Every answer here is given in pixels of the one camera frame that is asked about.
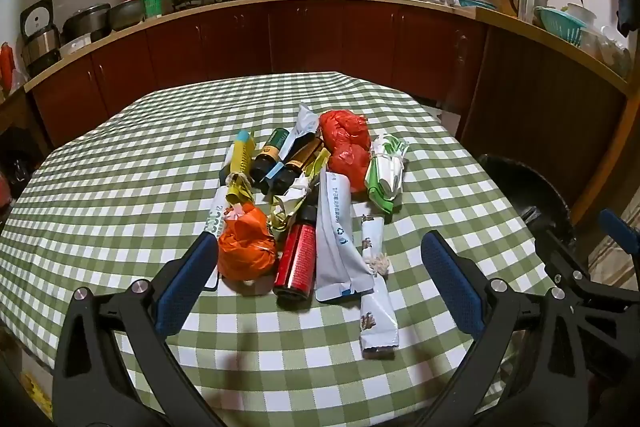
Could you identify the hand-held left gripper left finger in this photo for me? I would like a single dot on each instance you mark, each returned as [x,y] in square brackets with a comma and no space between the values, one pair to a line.
[185,287]

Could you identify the dark bottle brown label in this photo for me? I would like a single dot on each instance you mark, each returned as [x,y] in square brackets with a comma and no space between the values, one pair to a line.
[300,157]

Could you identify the green white packet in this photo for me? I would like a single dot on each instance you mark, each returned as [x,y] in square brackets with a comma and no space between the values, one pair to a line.
[385,177]

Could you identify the red plastic bag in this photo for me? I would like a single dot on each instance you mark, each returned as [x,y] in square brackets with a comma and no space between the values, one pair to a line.
[345,157]

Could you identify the green plastic colander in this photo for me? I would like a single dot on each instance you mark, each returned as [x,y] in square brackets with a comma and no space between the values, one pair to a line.
[560,27]

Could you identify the rice cooker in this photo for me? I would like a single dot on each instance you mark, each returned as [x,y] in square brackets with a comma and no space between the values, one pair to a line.
[40,42]

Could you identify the white blue packet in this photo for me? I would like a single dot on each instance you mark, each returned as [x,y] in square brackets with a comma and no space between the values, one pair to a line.
[305,122]

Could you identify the steel kettle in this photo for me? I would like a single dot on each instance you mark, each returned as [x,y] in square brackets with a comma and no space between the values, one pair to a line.
[530,2]

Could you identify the dark cooking pot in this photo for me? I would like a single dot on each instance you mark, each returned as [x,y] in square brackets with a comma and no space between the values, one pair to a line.
[85,24]

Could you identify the white green printed card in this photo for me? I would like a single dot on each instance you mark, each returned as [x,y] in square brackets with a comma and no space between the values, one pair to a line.
[217,217]

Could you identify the red metallic bottle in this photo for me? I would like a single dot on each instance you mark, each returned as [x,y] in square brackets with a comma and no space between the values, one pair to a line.
[297,257]

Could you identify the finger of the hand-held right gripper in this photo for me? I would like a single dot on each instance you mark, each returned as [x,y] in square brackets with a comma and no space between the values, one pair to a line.
[620,232]
[560,252]

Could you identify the white foil pouch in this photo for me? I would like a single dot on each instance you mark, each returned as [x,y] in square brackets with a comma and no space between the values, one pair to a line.
[335,232]

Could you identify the dark bottle green label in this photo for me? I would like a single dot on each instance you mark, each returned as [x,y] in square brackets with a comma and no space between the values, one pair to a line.
[272,147]

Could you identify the yellow snack packet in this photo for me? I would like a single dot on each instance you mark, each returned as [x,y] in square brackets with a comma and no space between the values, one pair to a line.
[239,157]

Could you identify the red orange flask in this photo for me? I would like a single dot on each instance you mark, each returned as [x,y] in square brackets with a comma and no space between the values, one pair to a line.
[6,67]

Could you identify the black trash bin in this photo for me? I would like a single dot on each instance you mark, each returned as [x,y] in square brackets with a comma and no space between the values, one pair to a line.
[525,187]

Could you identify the dark metal basin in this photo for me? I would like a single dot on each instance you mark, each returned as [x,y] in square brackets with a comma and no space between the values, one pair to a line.
[125,14]

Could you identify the white yellow wrapper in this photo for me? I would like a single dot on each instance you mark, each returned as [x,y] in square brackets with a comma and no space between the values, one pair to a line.
[290,202]

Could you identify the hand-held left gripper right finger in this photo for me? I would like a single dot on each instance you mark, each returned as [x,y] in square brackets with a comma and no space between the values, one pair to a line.
[452,282]

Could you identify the dark red kitchen cabinets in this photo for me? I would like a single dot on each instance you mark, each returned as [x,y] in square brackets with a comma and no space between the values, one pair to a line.
[310,42]

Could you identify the white printed paper sleeve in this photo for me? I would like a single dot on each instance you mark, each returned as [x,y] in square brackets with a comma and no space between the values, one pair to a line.
[377,307]

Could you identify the orange plastic bag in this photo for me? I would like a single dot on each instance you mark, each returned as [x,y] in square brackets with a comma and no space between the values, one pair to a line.
[245,247]

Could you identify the green checked tablecloth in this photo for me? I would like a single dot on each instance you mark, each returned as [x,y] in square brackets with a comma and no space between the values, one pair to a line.
[150,147]

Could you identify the teal sink basket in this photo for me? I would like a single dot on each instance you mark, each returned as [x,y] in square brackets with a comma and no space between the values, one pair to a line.
[475,3]

